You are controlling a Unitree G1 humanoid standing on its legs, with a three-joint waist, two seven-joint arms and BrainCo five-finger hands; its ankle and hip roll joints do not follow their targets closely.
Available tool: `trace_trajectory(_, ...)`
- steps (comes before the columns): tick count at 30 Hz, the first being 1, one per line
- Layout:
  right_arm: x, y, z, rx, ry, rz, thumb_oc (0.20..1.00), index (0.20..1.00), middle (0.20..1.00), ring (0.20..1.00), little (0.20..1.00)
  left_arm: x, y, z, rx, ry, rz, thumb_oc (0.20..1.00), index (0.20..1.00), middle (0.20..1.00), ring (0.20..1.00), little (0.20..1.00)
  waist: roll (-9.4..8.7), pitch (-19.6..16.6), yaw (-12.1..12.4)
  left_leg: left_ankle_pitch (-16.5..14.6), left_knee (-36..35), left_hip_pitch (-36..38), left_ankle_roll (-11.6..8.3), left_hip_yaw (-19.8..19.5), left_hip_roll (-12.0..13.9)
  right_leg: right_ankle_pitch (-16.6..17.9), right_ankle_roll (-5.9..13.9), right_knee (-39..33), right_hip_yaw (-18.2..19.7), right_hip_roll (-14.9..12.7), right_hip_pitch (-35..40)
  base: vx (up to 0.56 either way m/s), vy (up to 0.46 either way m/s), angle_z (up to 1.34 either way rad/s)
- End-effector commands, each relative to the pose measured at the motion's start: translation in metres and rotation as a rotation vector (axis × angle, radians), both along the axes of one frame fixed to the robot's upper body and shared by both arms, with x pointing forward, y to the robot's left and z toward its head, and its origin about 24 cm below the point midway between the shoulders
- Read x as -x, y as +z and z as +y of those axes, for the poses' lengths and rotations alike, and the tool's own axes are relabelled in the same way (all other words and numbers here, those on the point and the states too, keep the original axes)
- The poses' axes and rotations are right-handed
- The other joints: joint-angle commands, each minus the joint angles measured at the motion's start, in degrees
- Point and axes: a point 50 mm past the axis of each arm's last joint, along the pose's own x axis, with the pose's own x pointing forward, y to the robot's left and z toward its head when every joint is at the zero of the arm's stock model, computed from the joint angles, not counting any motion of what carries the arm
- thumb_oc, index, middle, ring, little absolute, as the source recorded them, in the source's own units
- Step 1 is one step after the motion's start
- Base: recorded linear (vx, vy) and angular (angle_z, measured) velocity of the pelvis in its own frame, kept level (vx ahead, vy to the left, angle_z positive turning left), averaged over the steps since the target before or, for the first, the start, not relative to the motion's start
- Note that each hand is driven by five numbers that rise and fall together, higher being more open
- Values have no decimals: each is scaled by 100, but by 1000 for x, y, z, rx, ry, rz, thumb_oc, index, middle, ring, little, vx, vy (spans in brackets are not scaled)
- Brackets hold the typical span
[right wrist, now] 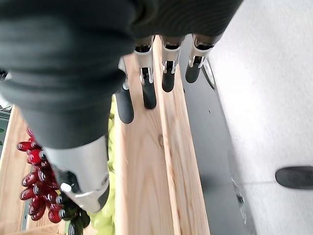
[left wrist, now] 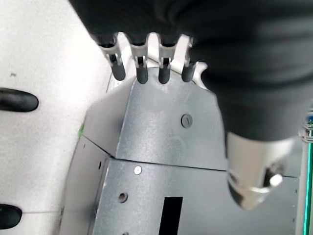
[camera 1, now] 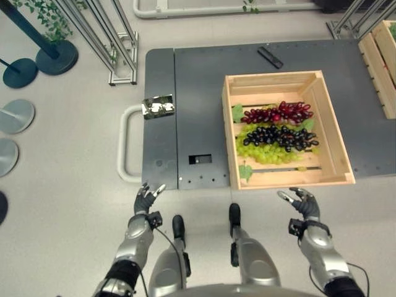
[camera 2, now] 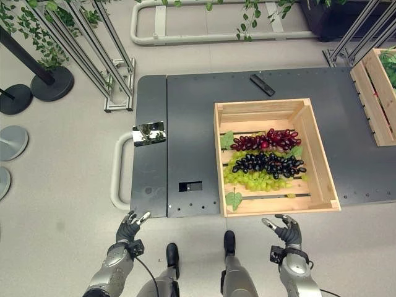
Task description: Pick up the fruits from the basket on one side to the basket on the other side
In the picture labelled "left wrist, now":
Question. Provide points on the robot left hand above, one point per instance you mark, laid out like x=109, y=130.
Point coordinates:
x=244, y=49

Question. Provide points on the silver robot leg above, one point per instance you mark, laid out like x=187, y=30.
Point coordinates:
x=159, y=137

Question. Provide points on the green tape mark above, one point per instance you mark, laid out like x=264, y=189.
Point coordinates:
x=82, y=128

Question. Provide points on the teal-edged frame post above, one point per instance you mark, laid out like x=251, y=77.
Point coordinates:
x=307, y=171

